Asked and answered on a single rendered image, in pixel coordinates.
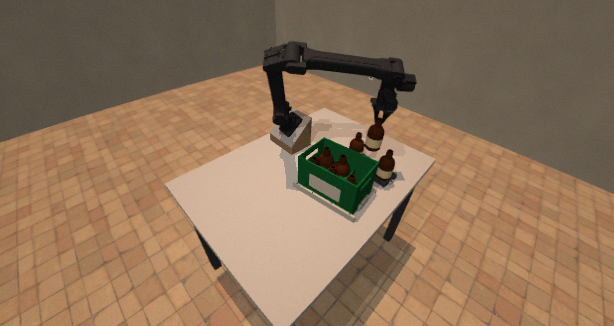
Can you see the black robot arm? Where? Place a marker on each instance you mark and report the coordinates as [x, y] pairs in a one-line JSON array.
[[286, 57]]

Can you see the green plastic crate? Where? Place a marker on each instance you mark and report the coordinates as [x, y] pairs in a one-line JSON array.
[[333, 188]]

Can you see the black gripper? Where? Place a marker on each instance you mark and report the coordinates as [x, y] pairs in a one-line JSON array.
[[378, 108]]

